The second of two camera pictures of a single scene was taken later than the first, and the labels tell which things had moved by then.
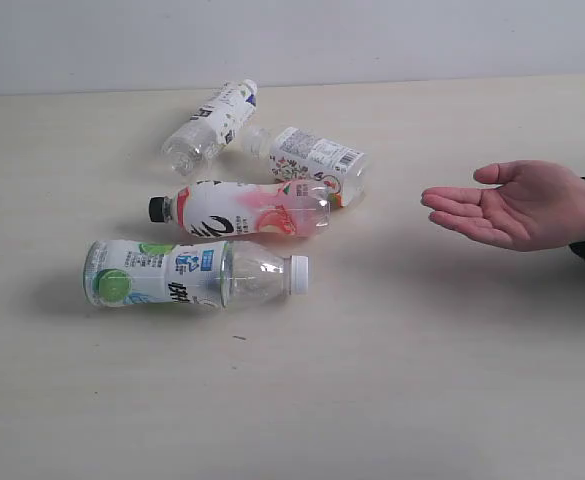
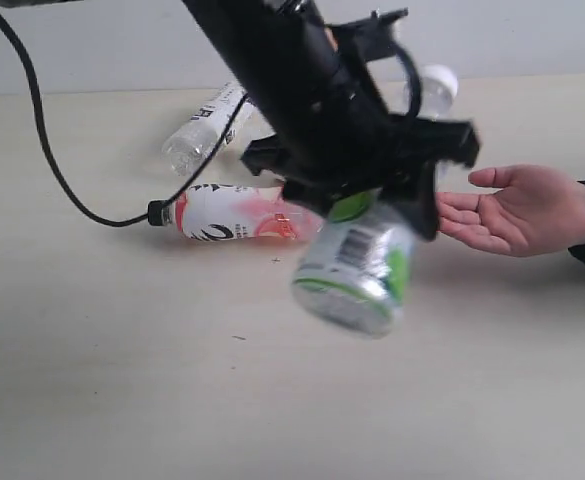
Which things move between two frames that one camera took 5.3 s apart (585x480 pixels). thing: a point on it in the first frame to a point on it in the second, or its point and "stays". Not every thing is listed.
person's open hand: [534, 205] stays
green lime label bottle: [202, 273] to [356, 271]
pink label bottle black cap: [245, 209] stays
